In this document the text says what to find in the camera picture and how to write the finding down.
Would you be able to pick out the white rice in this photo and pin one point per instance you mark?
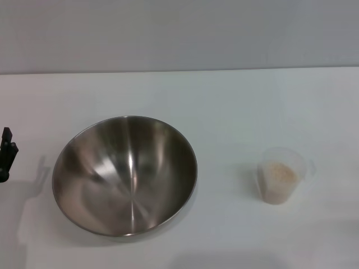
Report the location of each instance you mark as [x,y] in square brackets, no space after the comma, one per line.
[280,175]

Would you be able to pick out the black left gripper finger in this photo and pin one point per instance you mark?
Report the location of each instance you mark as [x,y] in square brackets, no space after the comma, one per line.
[14,150]
[7,135]

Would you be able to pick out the clear plastic measuring cup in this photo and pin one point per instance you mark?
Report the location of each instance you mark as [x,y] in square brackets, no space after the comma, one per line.
[269,157]

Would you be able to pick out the stainless steel mixing bowl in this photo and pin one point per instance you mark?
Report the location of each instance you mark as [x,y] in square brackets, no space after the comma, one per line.
[123,173]

